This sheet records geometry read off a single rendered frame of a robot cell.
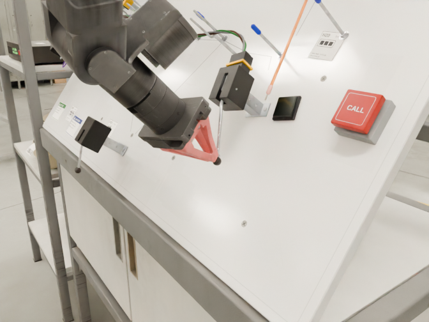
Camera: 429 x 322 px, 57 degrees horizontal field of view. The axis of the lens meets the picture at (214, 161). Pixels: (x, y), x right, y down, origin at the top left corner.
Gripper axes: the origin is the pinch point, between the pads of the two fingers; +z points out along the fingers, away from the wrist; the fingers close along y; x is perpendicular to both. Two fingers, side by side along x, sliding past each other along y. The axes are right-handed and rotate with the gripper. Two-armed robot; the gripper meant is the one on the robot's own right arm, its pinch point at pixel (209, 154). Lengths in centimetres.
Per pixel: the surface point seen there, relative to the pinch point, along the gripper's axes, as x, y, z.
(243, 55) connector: -16.0, -0.5, -3.7
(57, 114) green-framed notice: -13, 88, 4
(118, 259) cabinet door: 18, 49, 27
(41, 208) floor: 9, 231, 73
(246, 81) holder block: -12.5, -1.6, -1.7
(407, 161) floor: -173, 101, 279
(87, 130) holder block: -1.7, 37.0, -3.7
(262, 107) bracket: -12.6, -0.5, 4.6
